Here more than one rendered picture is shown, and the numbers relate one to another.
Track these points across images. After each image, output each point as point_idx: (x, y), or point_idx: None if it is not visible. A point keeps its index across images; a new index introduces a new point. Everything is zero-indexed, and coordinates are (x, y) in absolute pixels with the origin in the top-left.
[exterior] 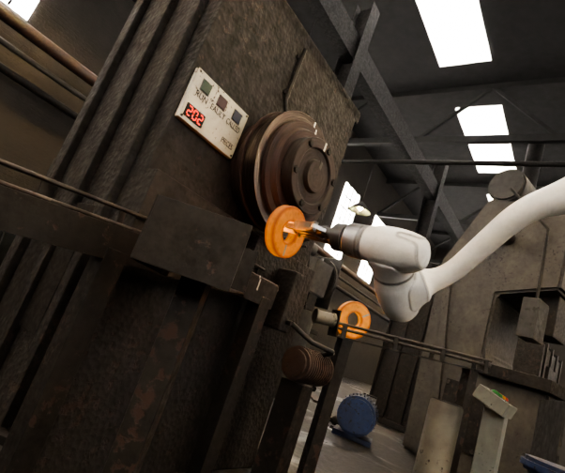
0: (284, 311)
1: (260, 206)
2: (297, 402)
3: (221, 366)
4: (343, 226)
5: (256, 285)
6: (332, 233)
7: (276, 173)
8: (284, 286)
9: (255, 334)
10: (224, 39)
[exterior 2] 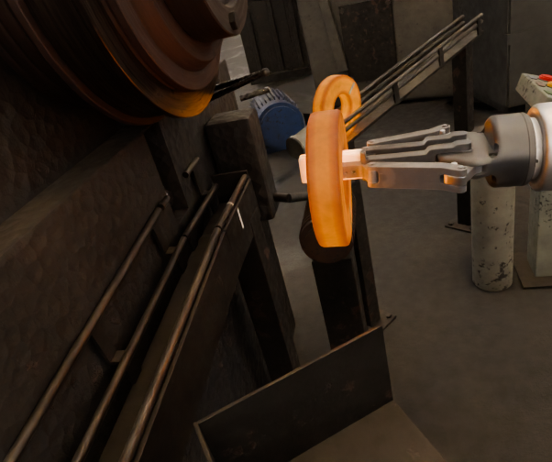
0: (267, 189)
1: (165, 104)
2: (353, 278)
3: (240, 322)
4: (530, 140)
5: (239, 224)
6: (508, 169)
7: (152, 1)
8: (241, 153)
9: (270, 268)
10: None
